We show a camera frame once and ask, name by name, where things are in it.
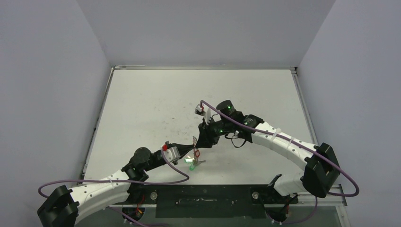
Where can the metal keyring with red handle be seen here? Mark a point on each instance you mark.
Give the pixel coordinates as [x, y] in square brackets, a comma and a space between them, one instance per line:
[196, 162]

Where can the aluminium front rail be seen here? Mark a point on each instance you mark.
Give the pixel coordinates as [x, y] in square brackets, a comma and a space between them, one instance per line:
[196, 195]

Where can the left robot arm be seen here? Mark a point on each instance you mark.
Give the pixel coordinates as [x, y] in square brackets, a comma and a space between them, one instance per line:
[65, 207]

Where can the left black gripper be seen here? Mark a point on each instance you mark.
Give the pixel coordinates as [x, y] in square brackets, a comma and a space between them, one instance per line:
[183, 149]

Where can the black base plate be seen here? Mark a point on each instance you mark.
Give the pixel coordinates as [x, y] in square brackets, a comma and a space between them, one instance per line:
[213, 211]

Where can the key with red tag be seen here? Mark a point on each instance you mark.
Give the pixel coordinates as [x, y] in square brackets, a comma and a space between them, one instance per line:
[196, 153]

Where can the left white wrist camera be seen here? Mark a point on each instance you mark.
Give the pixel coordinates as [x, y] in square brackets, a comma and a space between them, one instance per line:
[170, 153]

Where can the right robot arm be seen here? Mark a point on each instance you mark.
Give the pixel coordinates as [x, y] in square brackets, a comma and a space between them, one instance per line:
[317, 163]

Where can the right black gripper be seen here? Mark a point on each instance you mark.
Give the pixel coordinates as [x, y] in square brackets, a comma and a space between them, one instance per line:
[210, 130]

